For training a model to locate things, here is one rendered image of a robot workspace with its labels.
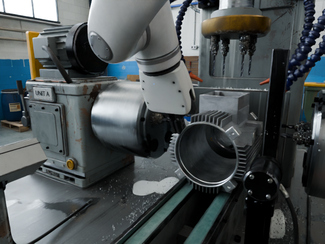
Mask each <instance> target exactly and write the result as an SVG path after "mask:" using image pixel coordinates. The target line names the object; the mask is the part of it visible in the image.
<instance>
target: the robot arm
mask: <svg viewBox="0 0 325 244"><path fill-rule="evenodd" d="M88 39H89V44H90V46H91V49H92V50H93V52H94V53H95V55H96V56H97V57H98V58H100V59H101V60H102V61H104V62H106V63H110V64H117V63H121V62H124V61H126V60H128V59H129V58H131V57H132V56H134V60H135V61H136V62H137V65H138V67H139V77H140V84H141V89H142V93H143V96H144V100H145V103H146V105H147V107H148V109H149V110H151V111H154V112H161V113H162V114H163V115H165V117H166V119H167V120H169V121H170V124H171V127H172V129H173V132H174V134H177V133H178V134H181V132H182V130H184V128H185V126H186V124H185V121H184V116H185V115H186V114H195V113H196V111H197V107H196V105H195V103H194V102H195V93H194V89H193V85H192V81H191V78H190V75H189V73H188V70H187V68H186V66H185V64H184V62H183V61H181V60H180V59H181V51H180V47H179V42H178V38H177V32H176V28H175V24H174V19H173V15H172V10H171V5H170V1H169V0H92V3H91V7H90V12H89V20H88Z"/></svg>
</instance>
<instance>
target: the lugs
mask: <svg viewBox="0 0 325 244"><path fill-rule="evenodd" d="M247 119H248V120H251V121H256V120H257V119H258V118H257V117H256V115H255V114H254V113H253V112H251V113H250V114H248V117H247ZM184 121H185V124H186V126H187V125H189V123H188V121H187V120H186V119H184ZM186 126H185V127H186ZM226 134H227V135H228V136H229V137H230V138H231V140H235V139H236V138H237V137H239V136H240V135H241V134H242V133H241V131H240V130H239V129H238V128H237V127H236V126H235V125H233V126H232V127H231V128H229V129H228V130H227V131H226ZM175 174H176V175H177V176H178V177H179V179H180V180H181V179H182V178H184V177H185V175H184V174H183V173H182V171H181V170H180V169H177V170H176V171H175ZM237 185H238V183H237V182H236V181H235V180H234V178H233V179H232V180H230V181H229V182H227V183H226V184H224V185H222V186H223V187H224V189H225V190H226V191H227V192H230V191H231V190H233V189H235V188H236V186H237Z"/></svg>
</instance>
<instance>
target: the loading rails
mask: <svg viewBox="0 0 325 244"><path fill-rule="evenodd" d="M235 181H236V180H235ZM236 182H237V183H238V185H237V186H236V188H235V189H233V191H232V193H227V192H224V191H219V192H218V193H217V191H216V192H215V193H213V191H212V192H211V193H209V191H208V192H207V193H206V190H205V191H204V192H202V189H201V190H200V191H199V188H197V189H195V186H194V187H193V188H192V184H191V185H189V182H187V177H186V176H185V177H184V178H182V179H181V180H180V181H178V182H177V183H176V184H175V185H174V186H173V187H172V188H171V189H169V190H168V191H167V192H166V193H165V194H164V195H163V196H162V197H161V198H160V199H158V200H157V201H156V202H155V203H154V204H153V205H152V206H151V207H150V208H148V209H147V210H146V211H145V212H144V213H143V214H142V215H141V216H140V217H138V218H137V219H136V220H135V221H134V222H133V223H132V224H131V225H130V226H128V227H127V228H126V229H125V230H124V231H123V232H122V233H121V234H120V235H119V236H118V237H117V238H116V239H114V240H113V241H112V242H111V243H110V244H244V239H245V238H244V237H241V236H239V235H235V232H236V230H237V227H238V225H239V223H240V220H241V218H242V216H243V215H247V211H246V210H245V198H246V196H247V192H246V191H245V189H244V186H243V182H241V181H236ZM208 206H209V207H208ZM207 207H208V209H207ZM206 209H207V210H206ZM205 210H206V212H205V213H204V211H205ZM203 213H204V215H203V216H202V214H203ZM201 216H202V217H201ZM200 217H201V219H200ZM199 219H200V220H199ZM198 220H199V222H198V223H197V221H198ZM196 223H197V225H196V226H195V224H196ZM194 226H195V228H193V227H194Z"/></svg>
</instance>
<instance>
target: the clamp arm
mask: <svg viewBox="0 0 325 244"><path fill-rule="evenodd" d="M289 58H290V49H289V48H281V49H273V50H272V59H271V68H270V78H269V88H268V98H267V107H266V121H265V131H264V141H263V150H262V156H270V157H273V158H275V159H276V160H278V153H279V145H280V136H281V125H282V116H283V108H284V99H285V91H286V83H287V75H288V66H289Z"/></svg>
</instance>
